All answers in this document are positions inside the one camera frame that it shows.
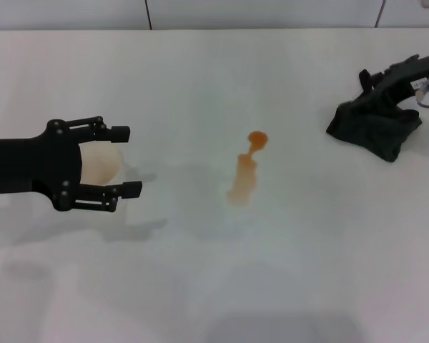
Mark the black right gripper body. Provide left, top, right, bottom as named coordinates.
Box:
left=381, top=51, right=429, bottom=109

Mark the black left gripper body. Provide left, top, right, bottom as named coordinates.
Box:
left=0, top=119, right=86, bottom=212

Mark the white paper cup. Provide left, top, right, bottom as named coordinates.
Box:
left=79, top=142, right=126, bottom=187

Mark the dark blue rag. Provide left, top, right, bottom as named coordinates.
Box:
left=325, top=69, right=424, bottom=164

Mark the brown water stain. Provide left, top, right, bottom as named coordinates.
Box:
left=225, top=130, right=271, bottom=208

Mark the right gripper cable with connector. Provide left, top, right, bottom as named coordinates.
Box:
left=414, top=76, right=429, bottom=109

